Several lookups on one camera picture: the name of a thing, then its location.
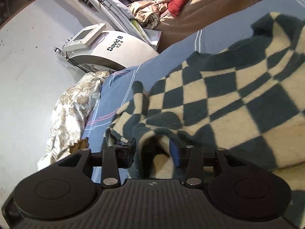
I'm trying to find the green cream checkered sweater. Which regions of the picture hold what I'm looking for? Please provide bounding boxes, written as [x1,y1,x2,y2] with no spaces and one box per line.
[103,12,304,228]

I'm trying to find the brown covered massage bed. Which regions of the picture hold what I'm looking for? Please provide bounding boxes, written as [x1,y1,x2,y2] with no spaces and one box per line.
[156,0,262,53]

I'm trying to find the floral beige pillow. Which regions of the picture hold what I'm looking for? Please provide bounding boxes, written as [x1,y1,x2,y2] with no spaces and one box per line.
[37,71,111,170]

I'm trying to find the blue striped bed sheet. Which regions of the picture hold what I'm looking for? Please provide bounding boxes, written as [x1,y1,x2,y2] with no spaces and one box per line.
[84,0,304,180]

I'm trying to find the beige crumpled blanket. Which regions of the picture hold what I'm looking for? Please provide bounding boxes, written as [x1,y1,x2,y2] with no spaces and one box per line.
[127,0,171,30]

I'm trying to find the white folded screen panels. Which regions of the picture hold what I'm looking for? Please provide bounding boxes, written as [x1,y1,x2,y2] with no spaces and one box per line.
[86,0,161,50]

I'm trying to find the white David B machine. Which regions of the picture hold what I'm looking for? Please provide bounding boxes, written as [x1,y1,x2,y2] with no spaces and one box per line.
[54,23,161,73]

